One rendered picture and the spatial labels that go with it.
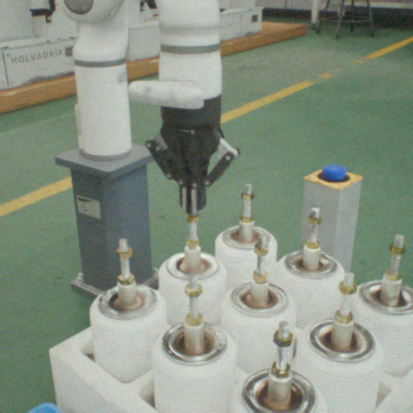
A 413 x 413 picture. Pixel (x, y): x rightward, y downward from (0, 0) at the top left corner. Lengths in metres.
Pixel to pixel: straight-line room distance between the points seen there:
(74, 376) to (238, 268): 0.28
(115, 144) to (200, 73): 0.42
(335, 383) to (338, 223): 0.35
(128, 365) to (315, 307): 0.26
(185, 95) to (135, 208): 0.51
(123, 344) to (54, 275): 0.61
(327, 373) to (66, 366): 0.33
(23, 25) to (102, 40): 1.97
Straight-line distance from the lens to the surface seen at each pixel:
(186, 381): 0.61
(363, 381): 0.64
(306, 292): 0.76
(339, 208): 0.90
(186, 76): 0.64
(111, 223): 1.06
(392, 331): 0.72
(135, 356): 0.70
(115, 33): 1.03
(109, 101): 1.01
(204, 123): 0.65
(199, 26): 0.63
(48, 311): 1.16
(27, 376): 1.02
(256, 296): 0.69
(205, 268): 0.76
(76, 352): 0.75
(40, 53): 2.83
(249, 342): 0.69
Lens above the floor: 0.65
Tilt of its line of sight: 26 degrees down
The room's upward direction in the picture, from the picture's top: straight up
